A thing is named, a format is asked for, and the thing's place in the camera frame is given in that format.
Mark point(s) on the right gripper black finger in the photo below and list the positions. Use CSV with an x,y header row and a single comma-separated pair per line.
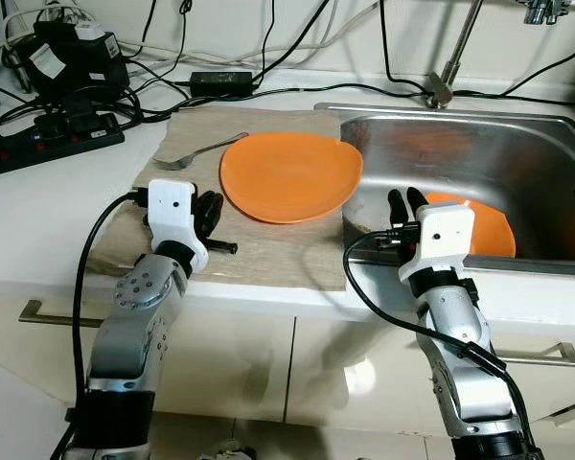
x,y
398,211
417,199

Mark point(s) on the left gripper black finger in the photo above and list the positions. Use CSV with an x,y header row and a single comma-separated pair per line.
x,y
210,213
222,247

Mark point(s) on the orange plastic plate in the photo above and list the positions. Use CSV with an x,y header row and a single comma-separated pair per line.
x,y
287,177

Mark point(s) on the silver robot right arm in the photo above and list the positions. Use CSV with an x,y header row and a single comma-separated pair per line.
x,y
460,355

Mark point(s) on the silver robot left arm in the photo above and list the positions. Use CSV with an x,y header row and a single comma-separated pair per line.
x,y
139,316

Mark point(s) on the cream kitchen cabinet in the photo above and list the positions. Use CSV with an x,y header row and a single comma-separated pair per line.
x,y
268,374

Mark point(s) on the beige woven placemat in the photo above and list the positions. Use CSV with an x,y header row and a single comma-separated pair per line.
x,y
278,254

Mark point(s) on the silver metal fork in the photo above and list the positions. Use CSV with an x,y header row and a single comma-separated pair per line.
x,y
206,149

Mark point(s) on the stainless steel sink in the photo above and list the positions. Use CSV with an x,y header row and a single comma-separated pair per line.
x,y
479,153

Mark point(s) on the chrome sink faucet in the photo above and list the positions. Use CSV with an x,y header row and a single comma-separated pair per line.
x,y
443,91

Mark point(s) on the black power adapter brick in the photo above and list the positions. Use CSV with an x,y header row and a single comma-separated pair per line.
x,y
222,82

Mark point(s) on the black power strip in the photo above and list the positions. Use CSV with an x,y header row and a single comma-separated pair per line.
x,y
57,144

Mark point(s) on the dark robot left foot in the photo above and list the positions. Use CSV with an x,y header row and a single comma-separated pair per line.
x,y
230,450

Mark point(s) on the black battery charger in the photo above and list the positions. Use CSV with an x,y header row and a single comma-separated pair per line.
x,y
72,62

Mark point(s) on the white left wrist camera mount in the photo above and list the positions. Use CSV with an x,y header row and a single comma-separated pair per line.
x,y
172,206

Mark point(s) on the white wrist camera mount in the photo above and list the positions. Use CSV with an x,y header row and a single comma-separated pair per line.
x,y
172,206
441,235

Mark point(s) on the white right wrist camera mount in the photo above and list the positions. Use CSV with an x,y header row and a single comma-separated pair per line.
x,y
441,235

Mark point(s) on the chrome wall tap valve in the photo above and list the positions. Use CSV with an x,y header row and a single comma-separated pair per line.
x,y
544,11

